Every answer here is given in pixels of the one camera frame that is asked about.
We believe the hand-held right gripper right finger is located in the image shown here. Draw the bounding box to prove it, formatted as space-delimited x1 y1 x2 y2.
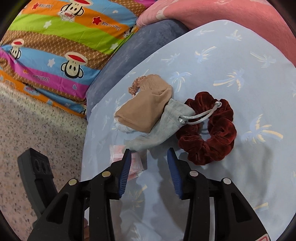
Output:
167 148 266 241

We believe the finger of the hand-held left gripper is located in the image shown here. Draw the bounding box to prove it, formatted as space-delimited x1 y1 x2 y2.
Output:
17 148 58 218

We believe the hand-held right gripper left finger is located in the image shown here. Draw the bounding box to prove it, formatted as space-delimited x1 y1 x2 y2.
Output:
27 148 132 241

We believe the pink sachet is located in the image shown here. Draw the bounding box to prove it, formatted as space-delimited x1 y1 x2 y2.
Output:
110 145 126 163
127 155 144 181

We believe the dark red velvet scrunchie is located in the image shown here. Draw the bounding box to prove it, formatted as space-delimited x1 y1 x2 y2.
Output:
176 91 237 165

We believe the grey drawstring pouch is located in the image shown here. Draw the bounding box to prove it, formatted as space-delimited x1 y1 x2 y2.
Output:
125 98 222 153

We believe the tan nylon stocking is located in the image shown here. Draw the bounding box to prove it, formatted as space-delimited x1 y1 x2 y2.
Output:
115 74 173 133

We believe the light blue palm-print tablecloth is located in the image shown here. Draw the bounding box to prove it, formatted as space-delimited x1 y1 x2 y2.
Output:
81 20 296 241

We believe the blue-grey cushion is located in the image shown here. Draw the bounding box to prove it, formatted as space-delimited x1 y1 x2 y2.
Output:
86 20 189 120

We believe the striped cartoon monkey pillow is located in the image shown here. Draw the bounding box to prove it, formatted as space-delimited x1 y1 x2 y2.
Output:
0 0 148 118

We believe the pink blanket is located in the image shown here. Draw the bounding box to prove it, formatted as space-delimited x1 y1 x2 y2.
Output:
136 0 296 30

